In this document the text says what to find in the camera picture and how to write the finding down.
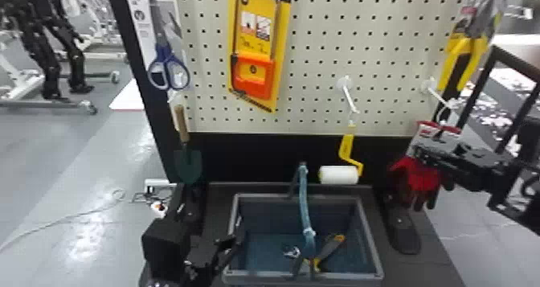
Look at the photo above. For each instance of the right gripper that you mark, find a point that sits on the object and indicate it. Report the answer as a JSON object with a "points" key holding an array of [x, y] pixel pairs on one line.
{"points": [[441, 155]]}

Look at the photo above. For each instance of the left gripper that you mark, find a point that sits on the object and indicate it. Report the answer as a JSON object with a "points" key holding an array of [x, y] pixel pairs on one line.
{"points": [[203, 257]]}

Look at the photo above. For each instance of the red gloves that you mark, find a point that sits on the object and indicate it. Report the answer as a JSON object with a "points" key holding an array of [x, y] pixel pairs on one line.
{"points": [[415, 179]]}

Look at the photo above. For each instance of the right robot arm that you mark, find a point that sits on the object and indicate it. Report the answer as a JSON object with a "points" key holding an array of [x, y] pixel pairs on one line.
{"points": [[498, 170]]}

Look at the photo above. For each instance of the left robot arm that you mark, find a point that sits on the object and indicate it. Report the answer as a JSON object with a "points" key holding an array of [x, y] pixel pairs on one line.
{"points": [[162, 282]]}

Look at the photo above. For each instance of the green trowel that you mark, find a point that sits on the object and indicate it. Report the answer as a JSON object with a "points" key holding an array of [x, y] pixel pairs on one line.
{"points": [[188, 166]]}

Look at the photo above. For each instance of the yellow black pliers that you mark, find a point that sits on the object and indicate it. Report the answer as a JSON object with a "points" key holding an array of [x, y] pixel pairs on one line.
{"points": [[330, 245]]}

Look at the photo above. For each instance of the white power strip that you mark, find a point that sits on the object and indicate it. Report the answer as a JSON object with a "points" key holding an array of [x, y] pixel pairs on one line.
{"points": [[157, 186]]}

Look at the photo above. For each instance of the yellow paint roller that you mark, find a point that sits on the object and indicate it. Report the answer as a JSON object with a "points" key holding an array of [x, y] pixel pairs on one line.
{"points": [[338, 175]]}

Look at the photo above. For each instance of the yellow pliers on card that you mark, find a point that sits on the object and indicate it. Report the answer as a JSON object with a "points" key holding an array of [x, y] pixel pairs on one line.
{"points": [[457, 48]]}

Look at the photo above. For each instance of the blue basket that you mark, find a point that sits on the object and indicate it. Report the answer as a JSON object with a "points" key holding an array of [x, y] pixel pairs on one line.
{"points": [[367, 242]]}

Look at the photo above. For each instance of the white pegboard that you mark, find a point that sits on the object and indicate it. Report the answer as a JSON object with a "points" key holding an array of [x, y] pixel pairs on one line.
{"points": [[371, 48]]}

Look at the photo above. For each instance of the yellow hacksaw on card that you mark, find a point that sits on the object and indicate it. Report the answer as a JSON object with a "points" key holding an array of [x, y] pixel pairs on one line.
{"points": [[253, 75]]}

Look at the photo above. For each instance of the blue scissors on card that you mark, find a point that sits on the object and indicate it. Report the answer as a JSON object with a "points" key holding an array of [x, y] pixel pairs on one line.
{"points": [[166, 63]]}

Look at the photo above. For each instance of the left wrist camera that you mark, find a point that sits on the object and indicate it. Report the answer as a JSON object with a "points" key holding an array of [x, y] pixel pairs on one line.
{"points": [[165, 248]]}

